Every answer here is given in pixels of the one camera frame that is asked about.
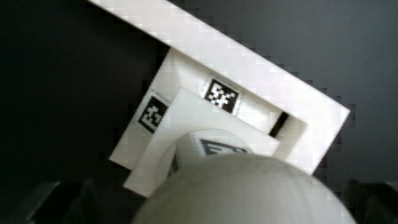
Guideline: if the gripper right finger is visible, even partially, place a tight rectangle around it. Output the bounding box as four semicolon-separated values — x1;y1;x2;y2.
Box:
342;180;398;224

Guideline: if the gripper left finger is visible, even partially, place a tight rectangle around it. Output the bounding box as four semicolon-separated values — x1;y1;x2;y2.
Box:
4;179;100;224

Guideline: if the white lamp bulb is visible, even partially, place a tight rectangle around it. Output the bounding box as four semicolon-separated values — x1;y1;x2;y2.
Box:
131;129;356;224

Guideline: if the white U-shaped fence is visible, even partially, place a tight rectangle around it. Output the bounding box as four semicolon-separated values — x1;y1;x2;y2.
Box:
86;0;349;172

